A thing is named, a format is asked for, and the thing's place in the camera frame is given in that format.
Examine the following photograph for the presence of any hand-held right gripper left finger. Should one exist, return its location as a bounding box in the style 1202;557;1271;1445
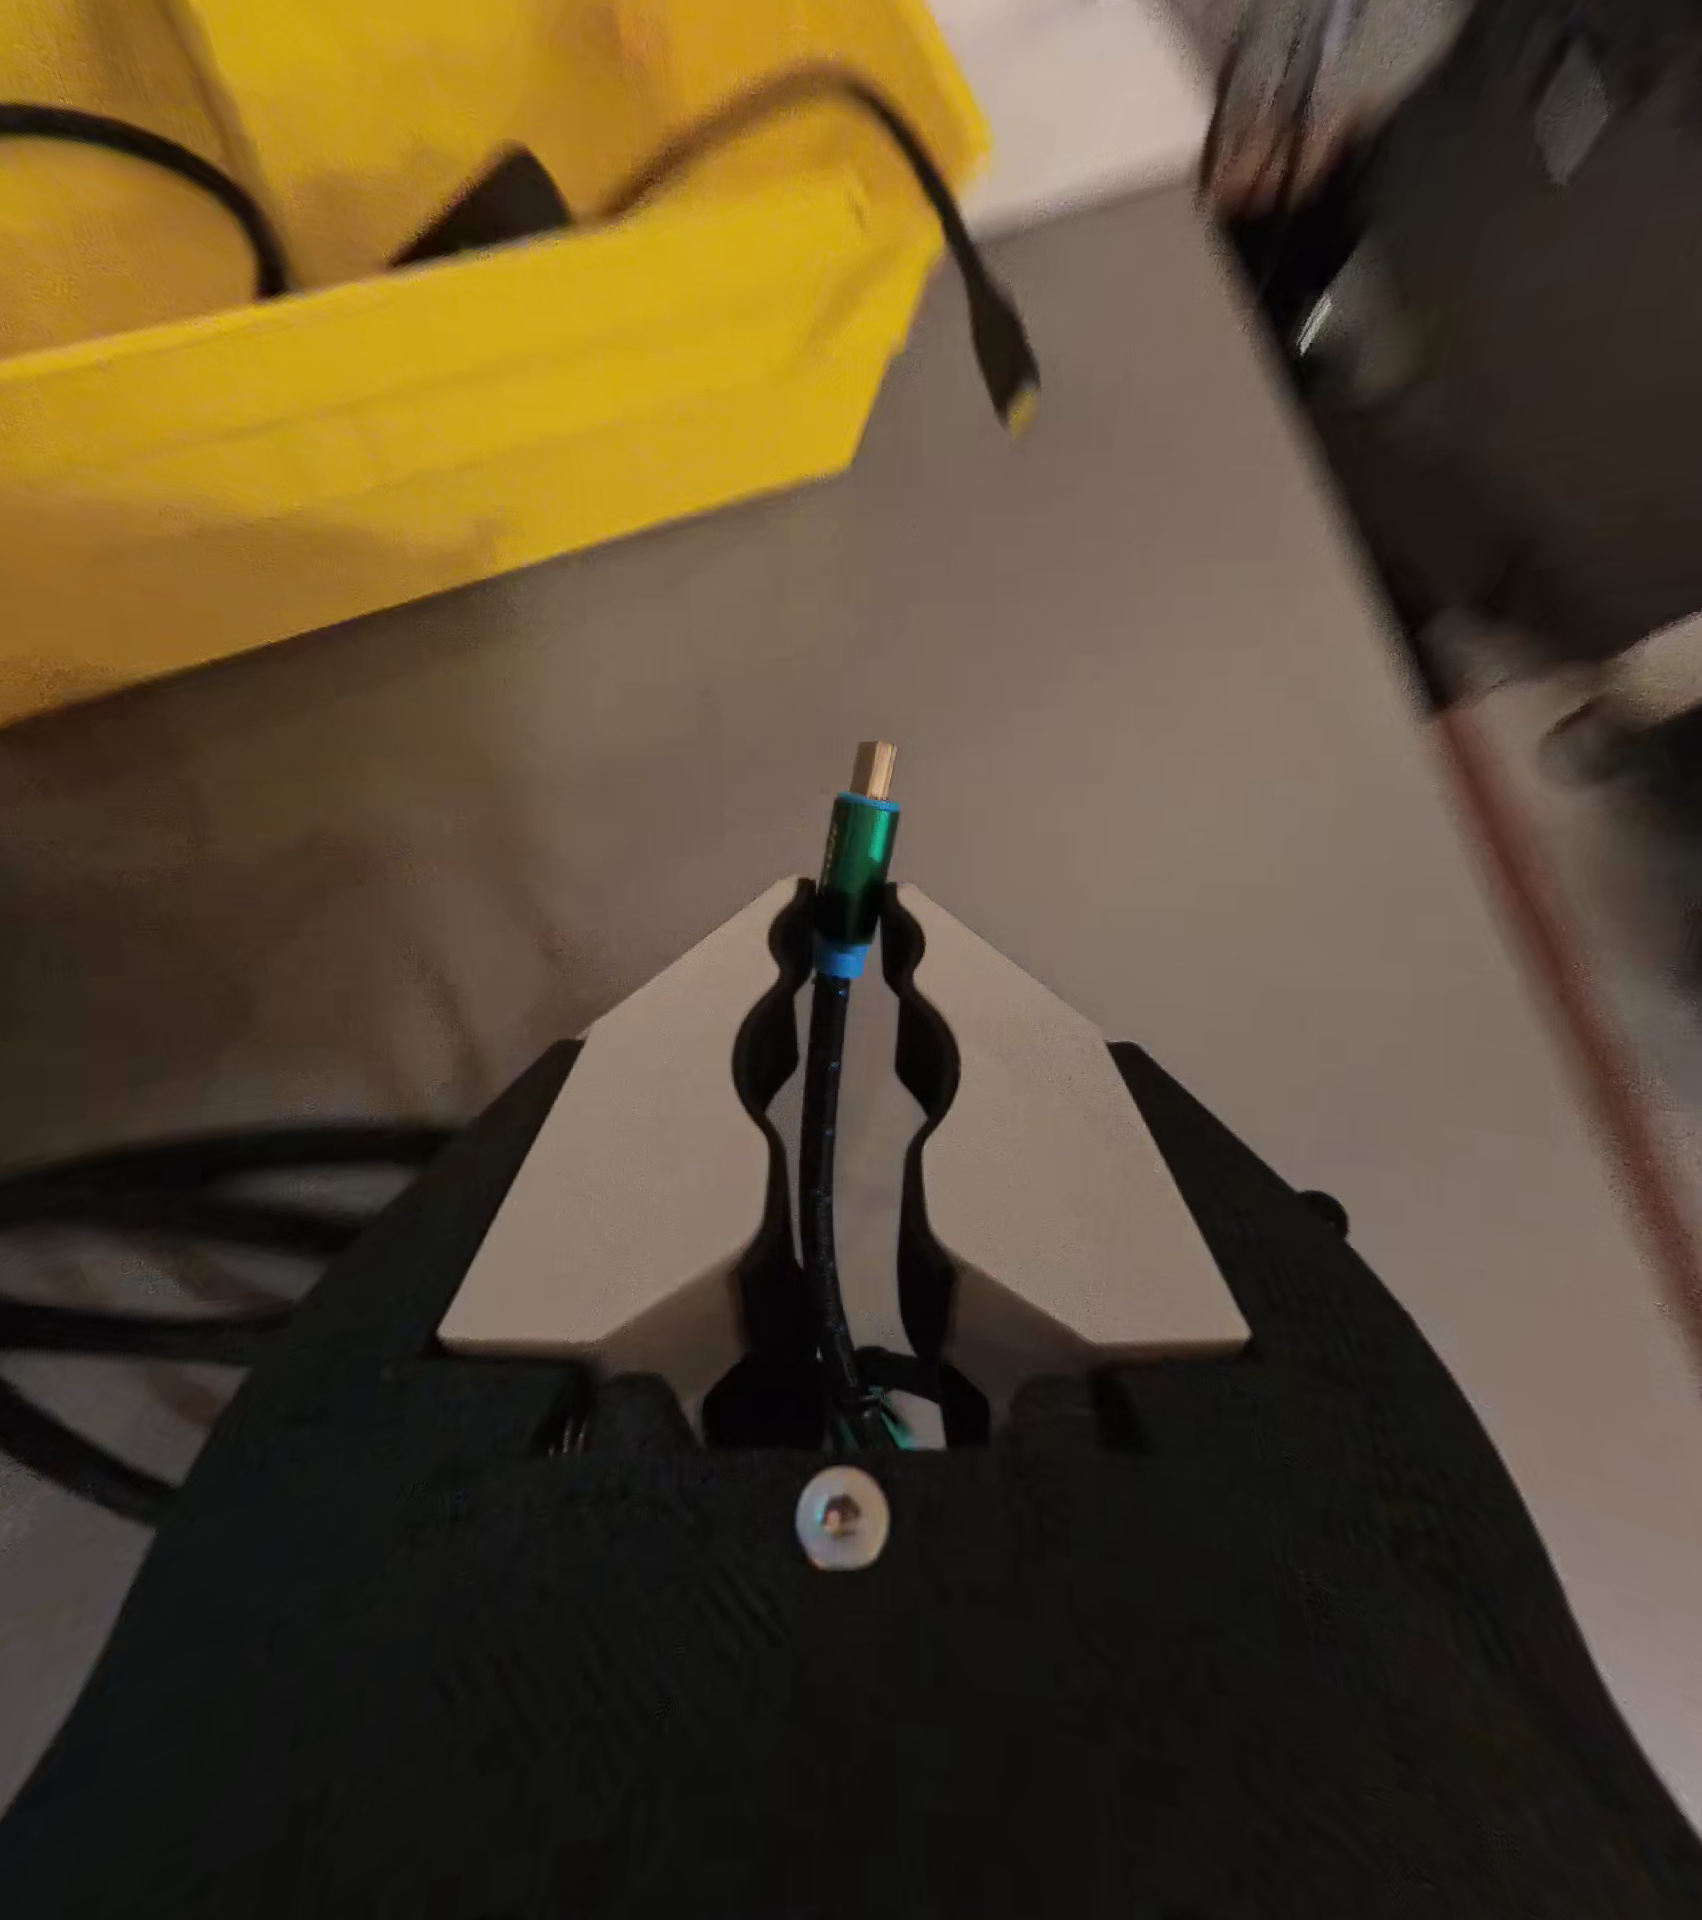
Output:
436;876;810;1413

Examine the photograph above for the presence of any yellow bin with black divider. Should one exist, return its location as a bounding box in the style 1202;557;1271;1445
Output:
0;0;993;740

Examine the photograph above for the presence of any black divider panel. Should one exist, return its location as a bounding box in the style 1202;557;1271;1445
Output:
387;142;580;275

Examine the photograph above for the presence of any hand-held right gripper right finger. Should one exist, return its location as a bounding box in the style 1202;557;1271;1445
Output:
882;884;1255;1396

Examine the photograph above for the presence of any thin black hub cable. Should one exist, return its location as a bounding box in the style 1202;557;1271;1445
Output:
598;63;1049;439

